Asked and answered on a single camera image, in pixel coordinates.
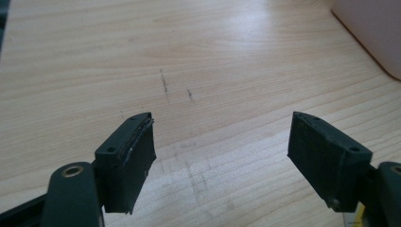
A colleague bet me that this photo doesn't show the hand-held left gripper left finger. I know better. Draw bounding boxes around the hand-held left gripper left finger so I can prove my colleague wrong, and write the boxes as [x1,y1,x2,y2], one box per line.
[94,112,158,216]

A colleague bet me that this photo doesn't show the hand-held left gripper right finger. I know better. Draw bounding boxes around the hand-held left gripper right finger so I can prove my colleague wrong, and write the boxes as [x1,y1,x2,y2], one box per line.
[287,111,374,214]

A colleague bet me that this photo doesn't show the pink storage box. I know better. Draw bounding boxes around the pink storage box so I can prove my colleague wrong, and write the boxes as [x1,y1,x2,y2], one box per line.
[330,0,401,81]

